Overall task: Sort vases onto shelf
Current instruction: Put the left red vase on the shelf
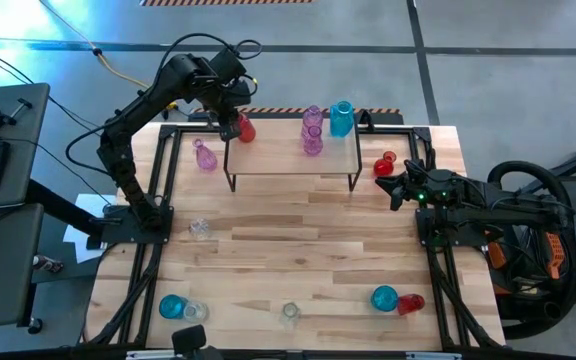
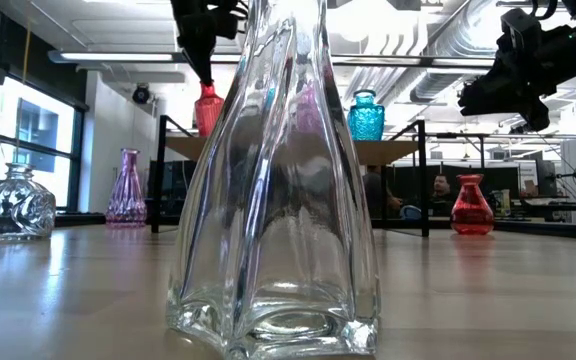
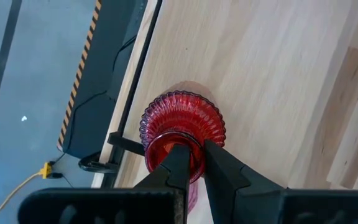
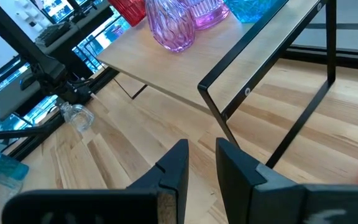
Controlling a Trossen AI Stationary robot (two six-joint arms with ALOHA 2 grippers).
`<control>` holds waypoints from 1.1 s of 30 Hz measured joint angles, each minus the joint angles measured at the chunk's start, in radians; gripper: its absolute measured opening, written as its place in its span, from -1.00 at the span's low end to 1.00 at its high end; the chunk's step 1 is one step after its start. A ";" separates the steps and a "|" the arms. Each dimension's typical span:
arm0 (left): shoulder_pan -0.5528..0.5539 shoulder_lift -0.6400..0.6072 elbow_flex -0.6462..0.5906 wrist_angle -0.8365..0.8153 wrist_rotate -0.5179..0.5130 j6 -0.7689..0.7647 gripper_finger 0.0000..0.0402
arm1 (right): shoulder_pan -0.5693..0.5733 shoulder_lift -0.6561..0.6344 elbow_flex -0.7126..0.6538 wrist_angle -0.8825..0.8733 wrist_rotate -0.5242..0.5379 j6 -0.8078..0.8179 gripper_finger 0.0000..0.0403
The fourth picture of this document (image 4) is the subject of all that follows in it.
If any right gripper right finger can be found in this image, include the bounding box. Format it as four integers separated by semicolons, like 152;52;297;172
215;138;358;224

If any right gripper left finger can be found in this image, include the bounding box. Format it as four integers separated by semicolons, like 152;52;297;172
1;139;190;224

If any clear faceted glass vase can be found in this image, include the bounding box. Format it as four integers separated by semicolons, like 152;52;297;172
59;101;96;133

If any purple swirl glass vase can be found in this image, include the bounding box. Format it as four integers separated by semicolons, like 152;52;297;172
144;0;196;53

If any teal textured glass vase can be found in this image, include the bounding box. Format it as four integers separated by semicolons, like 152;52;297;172
224;0;279;24
0;152;30;184

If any purple ribbed glass vase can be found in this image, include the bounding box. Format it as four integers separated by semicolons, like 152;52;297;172
181;0;231;31

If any red glass bottle vase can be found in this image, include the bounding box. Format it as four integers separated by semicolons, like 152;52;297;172
107;0;147;27

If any black computer mouse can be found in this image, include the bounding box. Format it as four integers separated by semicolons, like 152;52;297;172
19;73;39;91

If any gray desk top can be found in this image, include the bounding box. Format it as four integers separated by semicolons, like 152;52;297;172
0;67;48;122
34;2;114;57

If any black backlit keyboard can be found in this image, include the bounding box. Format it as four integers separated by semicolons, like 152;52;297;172
34;21;73;47

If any wooden shelf black metal frame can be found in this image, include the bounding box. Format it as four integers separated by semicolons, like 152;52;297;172
96;0;337;169

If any black metal table frame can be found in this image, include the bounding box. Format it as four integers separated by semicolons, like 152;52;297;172
0;45;358;162

